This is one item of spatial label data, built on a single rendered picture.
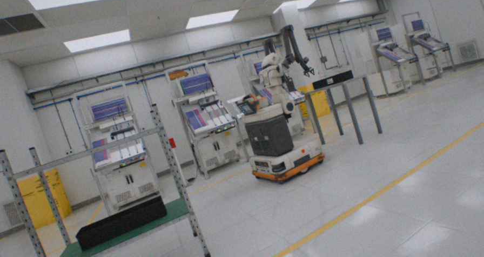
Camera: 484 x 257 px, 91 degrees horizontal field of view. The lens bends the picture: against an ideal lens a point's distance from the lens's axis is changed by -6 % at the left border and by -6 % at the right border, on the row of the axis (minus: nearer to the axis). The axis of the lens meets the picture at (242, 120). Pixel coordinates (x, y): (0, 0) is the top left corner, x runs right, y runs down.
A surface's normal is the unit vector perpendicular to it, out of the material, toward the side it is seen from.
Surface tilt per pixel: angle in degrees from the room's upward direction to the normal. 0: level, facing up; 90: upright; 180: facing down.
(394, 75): 90
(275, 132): 90
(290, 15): 90
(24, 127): 90
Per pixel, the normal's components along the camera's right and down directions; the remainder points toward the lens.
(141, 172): 0.36, -0.07
